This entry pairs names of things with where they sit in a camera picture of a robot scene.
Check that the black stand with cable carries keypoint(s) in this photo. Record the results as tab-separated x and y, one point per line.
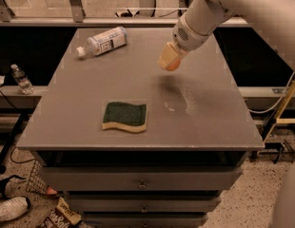
9	140

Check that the yellow robot base frame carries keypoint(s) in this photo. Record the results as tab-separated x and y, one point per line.
278	148

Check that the small upright water bottle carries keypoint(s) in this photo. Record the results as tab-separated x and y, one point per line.
21	79

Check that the wire mesh basket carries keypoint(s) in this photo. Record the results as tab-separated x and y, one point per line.
35	183

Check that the orange fruit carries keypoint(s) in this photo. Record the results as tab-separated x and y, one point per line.
173	66

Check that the green and yellow sponge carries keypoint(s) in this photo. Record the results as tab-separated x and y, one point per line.
127	117

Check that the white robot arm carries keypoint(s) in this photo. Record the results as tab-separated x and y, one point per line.
273	20

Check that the metal railing frame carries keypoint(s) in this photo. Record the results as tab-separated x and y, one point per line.
91	13

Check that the lying plastic bottle white label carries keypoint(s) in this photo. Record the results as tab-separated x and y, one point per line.
103	42

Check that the white shoe on floor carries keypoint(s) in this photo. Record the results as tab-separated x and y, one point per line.
13	208

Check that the snack bag on floor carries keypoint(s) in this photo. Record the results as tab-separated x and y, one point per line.
61	217

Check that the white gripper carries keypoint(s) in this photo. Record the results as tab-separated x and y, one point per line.
187	37

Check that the grey drawer cabinet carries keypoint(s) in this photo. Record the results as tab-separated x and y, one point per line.
130	145

